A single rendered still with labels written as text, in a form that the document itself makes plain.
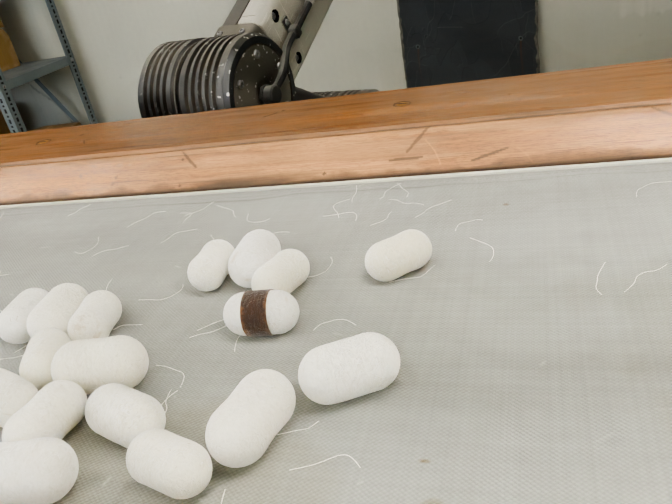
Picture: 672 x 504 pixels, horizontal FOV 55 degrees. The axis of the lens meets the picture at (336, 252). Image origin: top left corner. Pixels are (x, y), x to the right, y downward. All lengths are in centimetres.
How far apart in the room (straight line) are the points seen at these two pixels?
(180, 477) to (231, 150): 28
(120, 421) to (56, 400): 3
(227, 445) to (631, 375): 13
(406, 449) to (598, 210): 17
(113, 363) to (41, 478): 5
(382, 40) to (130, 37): 102
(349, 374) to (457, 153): 21
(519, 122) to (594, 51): 193
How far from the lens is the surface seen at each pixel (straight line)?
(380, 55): 240
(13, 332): 33
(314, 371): 22
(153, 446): 22
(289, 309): 26
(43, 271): 41
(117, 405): 24
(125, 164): 49
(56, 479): 23
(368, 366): 22
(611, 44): 232
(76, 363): 27
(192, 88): 69
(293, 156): 43
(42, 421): 25
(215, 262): 31
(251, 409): 21
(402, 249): 29
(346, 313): 28
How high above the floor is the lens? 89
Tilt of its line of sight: 27 degrees down
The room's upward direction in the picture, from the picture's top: 12 degrees counter-clockwise
